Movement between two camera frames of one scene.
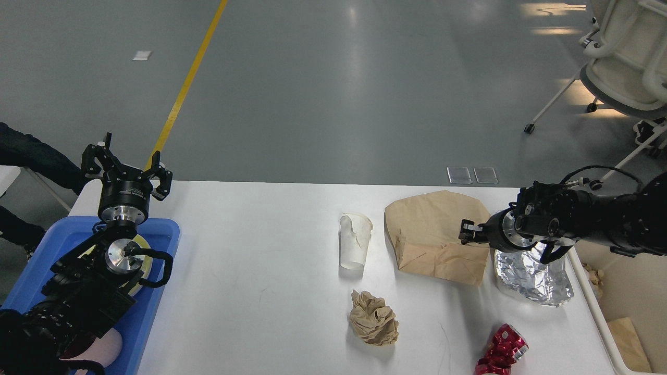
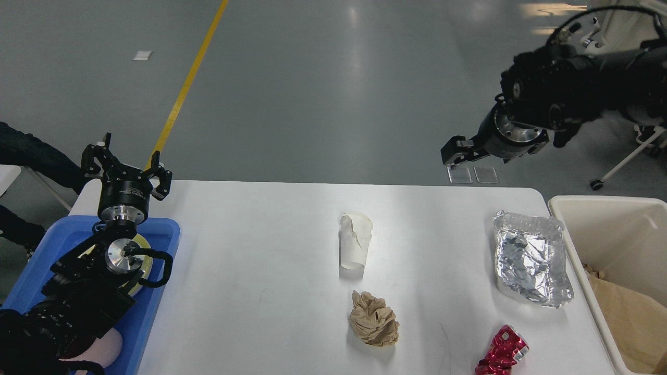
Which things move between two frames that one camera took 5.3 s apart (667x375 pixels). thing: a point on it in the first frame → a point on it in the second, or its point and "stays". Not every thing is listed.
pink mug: x=105 y=350 stays
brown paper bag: x=424 y=231 → x=638 y=324
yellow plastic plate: x=147 y=264 stays
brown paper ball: x=372 y=321 stays
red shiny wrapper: x=507 y=346 stays
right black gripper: x=499 y=230 → x=500 y=136
